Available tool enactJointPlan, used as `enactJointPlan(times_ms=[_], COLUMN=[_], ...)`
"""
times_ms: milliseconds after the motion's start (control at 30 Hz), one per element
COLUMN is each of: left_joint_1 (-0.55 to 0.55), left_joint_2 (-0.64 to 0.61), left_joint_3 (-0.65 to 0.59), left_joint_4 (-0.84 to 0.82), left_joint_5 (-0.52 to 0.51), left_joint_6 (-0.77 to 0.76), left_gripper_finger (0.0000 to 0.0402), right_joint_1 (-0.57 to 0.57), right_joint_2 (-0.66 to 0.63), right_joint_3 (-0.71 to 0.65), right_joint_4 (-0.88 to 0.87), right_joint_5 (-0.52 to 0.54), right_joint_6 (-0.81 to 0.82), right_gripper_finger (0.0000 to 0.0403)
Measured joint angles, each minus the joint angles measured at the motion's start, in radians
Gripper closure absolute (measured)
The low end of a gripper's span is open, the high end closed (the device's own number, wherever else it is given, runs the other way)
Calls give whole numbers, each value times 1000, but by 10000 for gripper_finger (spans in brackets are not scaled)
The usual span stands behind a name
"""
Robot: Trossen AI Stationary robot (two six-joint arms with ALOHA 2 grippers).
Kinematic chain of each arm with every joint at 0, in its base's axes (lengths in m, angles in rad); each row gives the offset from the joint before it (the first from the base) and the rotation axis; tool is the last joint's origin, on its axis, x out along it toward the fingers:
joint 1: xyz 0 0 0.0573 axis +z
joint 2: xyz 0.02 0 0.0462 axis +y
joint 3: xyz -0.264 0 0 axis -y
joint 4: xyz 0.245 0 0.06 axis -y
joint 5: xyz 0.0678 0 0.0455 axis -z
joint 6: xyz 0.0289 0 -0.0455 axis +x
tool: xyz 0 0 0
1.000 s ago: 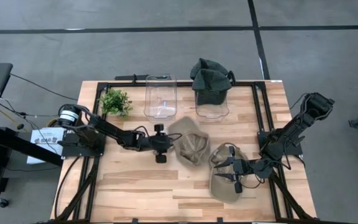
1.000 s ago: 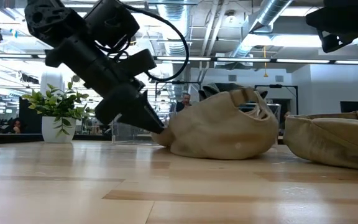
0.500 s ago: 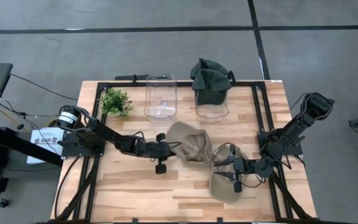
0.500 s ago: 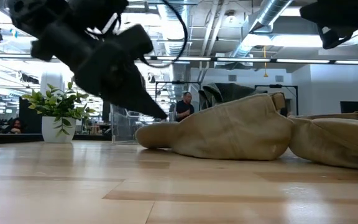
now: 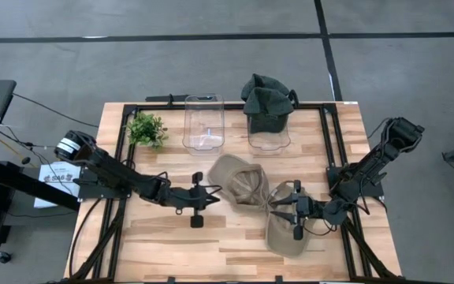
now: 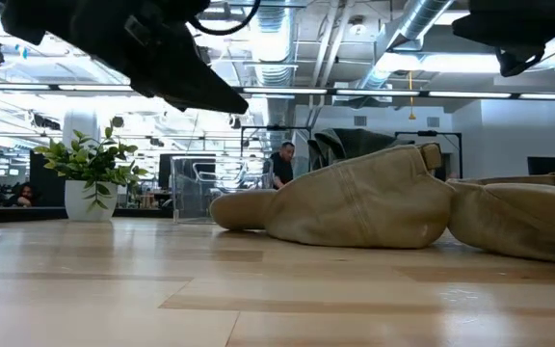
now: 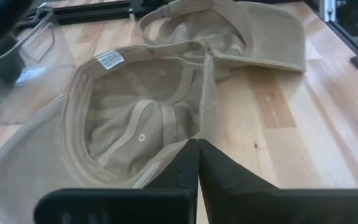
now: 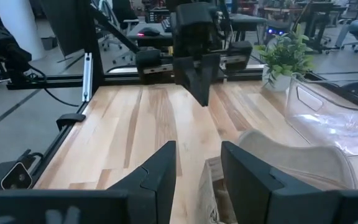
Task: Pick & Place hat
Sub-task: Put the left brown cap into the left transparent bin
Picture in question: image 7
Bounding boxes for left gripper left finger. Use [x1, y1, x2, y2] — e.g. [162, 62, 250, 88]
[34, 138, 200, 224]

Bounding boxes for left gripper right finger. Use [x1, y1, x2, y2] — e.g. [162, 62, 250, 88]
[199, 138, 358, 224]

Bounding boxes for beige cloths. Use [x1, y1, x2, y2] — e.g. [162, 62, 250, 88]
[0, 40, 222, 224]

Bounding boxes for beige baseball cap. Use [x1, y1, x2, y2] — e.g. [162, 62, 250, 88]
[138, 0, 306, 82]

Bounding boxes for clear plastic bin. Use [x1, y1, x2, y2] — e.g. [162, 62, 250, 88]
[0, 2, 76, 127]

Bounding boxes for black drawer cabinet white labels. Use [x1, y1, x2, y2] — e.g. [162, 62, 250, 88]
[336, 0, 358, 54]

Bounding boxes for black table frame rail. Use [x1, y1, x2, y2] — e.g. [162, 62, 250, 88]
[17, 0, 170, 26]

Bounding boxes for silver aluminium frame bar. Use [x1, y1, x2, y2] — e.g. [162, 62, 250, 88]
[318, 0, 337, 22]

